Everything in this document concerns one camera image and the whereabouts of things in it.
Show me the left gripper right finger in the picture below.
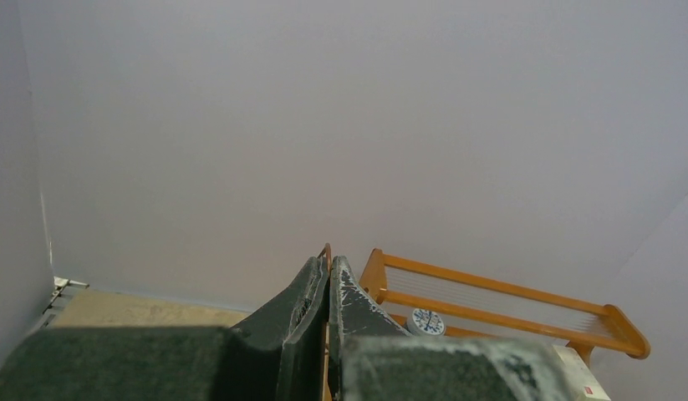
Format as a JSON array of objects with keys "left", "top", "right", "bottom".
[{"left": 328, "top": 256, "right": 573, "bottom": 400}]

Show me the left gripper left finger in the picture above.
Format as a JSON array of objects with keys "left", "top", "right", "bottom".
[{"left": 0, "top": 256, "right": 329, "bottom": 400}]

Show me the white blue lidded jar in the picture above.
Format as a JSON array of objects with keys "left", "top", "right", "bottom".
[{"left": 405, "top": 308, "right": 446, "bottom": 337}]

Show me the wooden shelf rack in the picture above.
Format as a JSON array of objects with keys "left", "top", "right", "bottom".
[{"left": 359, "top": 248, "right": 651, "bottom": 363}]

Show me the white red box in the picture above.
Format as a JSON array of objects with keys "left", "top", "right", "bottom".
[{"left": 553, "top": 345, "right": 611, "bottom": 401}]

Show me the aluminium frame rail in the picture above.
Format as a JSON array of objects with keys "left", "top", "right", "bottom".
[{"left": 29, "top": 276, "right": 89, "bottom": 333}]

